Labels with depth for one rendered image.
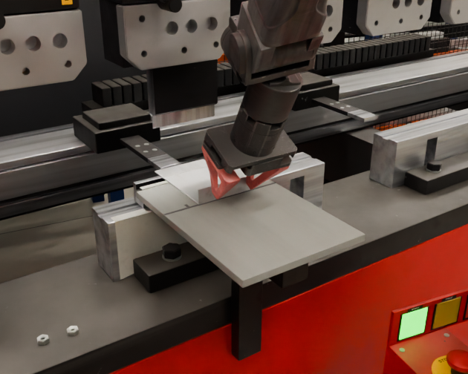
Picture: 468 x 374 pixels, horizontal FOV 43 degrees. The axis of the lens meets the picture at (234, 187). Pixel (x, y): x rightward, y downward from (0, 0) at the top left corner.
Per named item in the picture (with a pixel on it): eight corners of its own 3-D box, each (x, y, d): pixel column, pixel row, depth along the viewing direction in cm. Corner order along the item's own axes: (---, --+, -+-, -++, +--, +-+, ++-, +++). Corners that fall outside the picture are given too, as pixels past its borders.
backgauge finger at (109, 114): (135, 186, 87) (133, 154, 85) (73, 136, 107) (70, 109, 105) (205, 168, 93) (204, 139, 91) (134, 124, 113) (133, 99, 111)
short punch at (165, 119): (156, 130, 81) (152, 61, 77) (149, 126, 83) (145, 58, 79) (218, 117, 86) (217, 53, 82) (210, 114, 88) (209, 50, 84)
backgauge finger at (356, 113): (346, 132, 108) (348, 106, 106) (263, 99, 128) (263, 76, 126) (392, 121, 115) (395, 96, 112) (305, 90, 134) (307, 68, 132)
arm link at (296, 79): (268, 85, 62) (314, 83, 64) (244, 44, 66) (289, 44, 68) (249, 132, 67) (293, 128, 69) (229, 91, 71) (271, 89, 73)
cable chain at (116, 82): (103, 108, 117) (101, 88, 115) (92, 101, 121) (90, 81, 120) (256, 81, 136) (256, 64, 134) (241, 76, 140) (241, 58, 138)
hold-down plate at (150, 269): (150, 294, 81) (148, 276, 80) (133, 276, 85) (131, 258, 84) (316, 234, 96) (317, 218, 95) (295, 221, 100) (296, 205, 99)
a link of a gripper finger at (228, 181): (189, 180, 79) (204, 131, 72) (233, 169, 83) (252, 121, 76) (212, 219, 76) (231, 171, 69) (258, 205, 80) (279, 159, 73)
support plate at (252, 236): (242, 288, 63) (242, 280, 62) (136, 197, 83) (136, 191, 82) (365, 241, 72) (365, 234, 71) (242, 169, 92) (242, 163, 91)
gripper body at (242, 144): (201, 139, 73) (215, 95, 68) (268, 125, 78) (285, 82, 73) (226, 178, 70) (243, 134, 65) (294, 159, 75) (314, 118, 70)
